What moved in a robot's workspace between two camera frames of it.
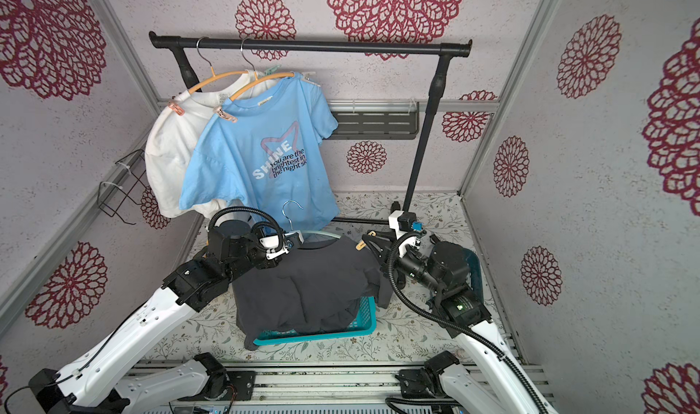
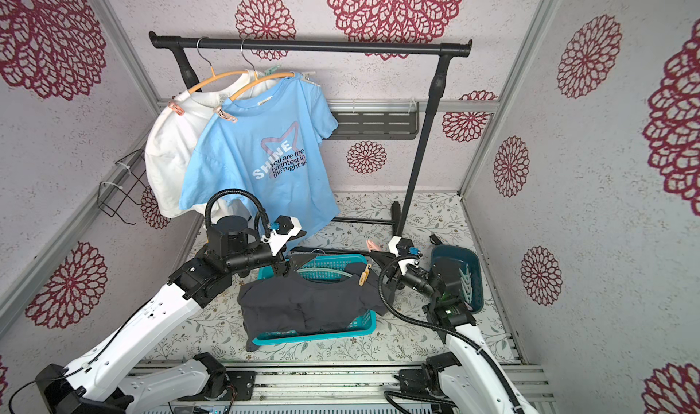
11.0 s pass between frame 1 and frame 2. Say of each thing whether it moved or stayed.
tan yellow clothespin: moved
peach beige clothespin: stayed
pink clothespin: stayed
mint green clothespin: stayed
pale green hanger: moved
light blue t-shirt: stayed
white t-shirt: stayed
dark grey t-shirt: moved
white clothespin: stayed
